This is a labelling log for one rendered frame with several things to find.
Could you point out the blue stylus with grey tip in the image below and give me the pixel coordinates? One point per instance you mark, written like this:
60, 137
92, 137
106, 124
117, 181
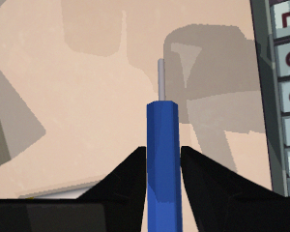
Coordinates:
164, 190

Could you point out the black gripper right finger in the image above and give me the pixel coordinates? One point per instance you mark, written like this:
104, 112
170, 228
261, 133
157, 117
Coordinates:
223, 201

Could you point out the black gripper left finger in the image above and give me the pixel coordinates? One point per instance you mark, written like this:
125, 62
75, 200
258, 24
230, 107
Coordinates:
115, 204

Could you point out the grey letter keyboard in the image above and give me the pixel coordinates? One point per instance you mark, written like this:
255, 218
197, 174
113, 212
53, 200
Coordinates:
271, 28

